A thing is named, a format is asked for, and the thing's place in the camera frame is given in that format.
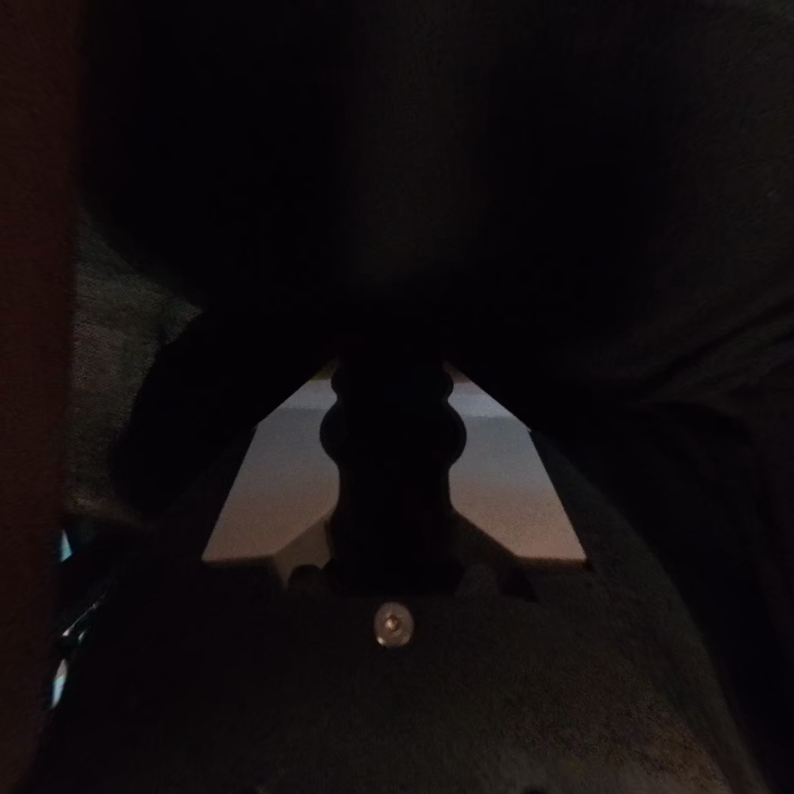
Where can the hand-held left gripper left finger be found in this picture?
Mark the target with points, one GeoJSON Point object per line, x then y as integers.
{"type": "Point", "coordinates": [279, 490]}

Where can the person's dark trousers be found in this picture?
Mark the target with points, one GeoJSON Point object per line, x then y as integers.
{"type": "Point", "coordinates": [434, 186]}

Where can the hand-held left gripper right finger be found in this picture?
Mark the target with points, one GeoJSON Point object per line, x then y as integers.
{"type": "Point", "coordinates": [515, 490]}

